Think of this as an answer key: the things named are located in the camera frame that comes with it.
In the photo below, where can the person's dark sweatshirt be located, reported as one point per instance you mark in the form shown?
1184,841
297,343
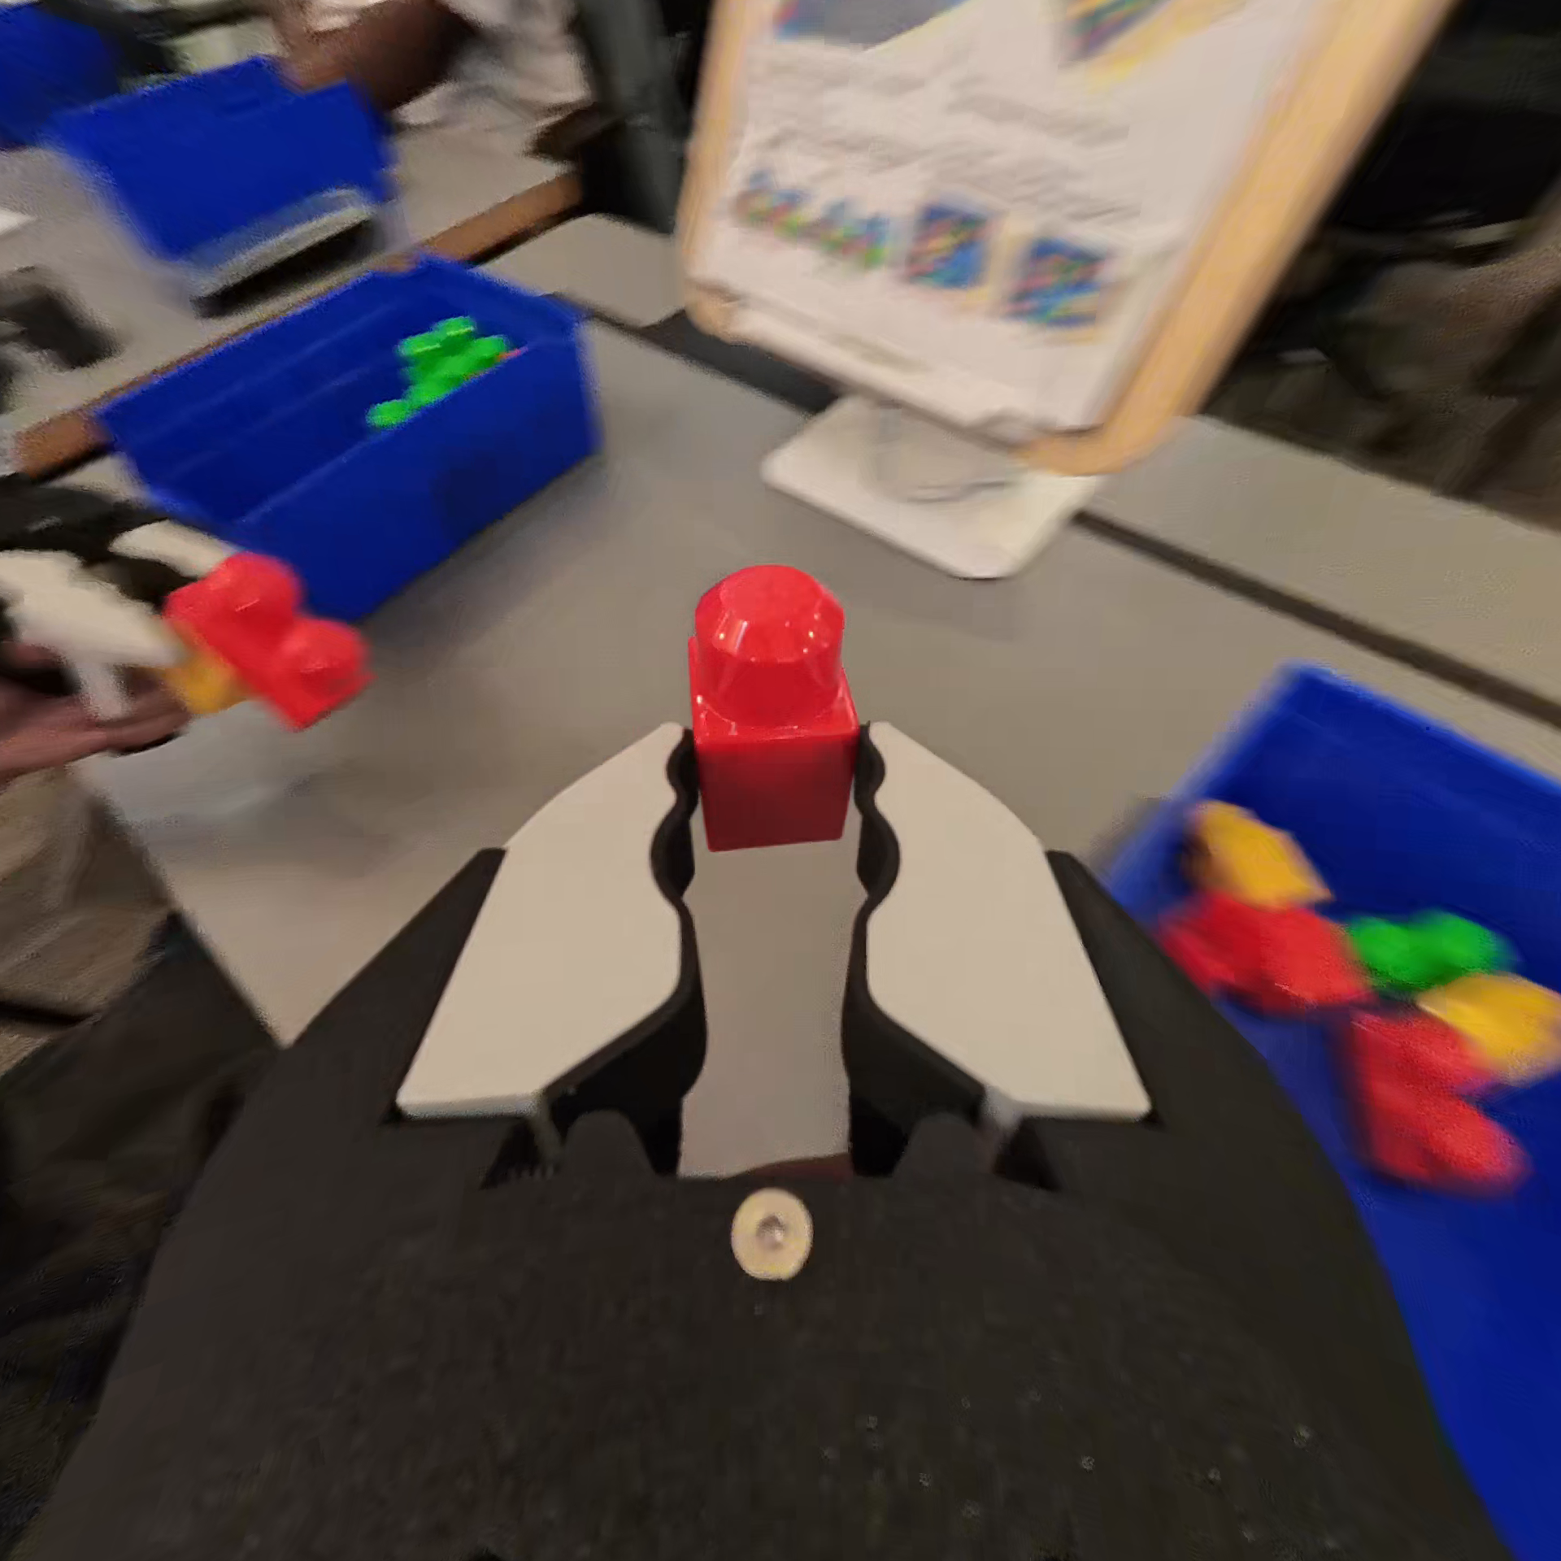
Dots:
97,1158

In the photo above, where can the yellow toy block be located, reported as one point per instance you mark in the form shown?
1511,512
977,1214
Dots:
204,686

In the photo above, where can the red double toy block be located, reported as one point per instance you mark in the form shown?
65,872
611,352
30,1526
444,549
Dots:
268,634

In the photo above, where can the blue plastic bin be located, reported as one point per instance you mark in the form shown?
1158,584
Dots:
48,73
1401,757
219,159
366,512

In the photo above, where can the brown-edged side table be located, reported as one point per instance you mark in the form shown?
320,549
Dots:
511,214

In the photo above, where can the grey desk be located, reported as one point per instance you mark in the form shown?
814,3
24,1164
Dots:
548,683

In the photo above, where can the rows of toy blocks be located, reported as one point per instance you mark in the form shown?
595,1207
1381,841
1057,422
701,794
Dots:
438,367

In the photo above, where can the pile of colourful toy blocks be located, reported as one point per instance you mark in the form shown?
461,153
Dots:
1267,952

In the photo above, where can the person's left hand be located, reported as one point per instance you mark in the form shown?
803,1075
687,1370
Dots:
48,733

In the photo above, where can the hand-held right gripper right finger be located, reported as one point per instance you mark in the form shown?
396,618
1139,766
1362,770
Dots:
1000,952

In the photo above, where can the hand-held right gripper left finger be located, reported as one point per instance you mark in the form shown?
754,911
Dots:
548,952

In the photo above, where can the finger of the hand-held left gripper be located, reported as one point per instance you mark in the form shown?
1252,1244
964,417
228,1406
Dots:
72,610
171,551

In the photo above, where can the white printed paper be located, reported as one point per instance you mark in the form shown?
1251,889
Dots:
976,121

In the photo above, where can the clear plastic sheet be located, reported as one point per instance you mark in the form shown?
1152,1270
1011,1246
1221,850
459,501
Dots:
281,244

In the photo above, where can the denim jacket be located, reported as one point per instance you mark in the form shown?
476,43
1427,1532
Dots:
639,110

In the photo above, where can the instruction board on stand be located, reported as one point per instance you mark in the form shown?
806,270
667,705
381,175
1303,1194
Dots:
1280,244

